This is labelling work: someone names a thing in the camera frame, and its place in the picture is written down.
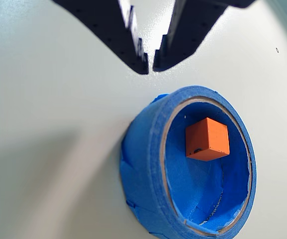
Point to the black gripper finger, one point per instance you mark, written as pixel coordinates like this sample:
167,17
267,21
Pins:
108,27
190,32

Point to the blue tape roll bin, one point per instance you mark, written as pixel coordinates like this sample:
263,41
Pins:
143,161

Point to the orange cube block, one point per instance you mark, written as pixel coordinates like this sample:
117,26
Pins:
215,137

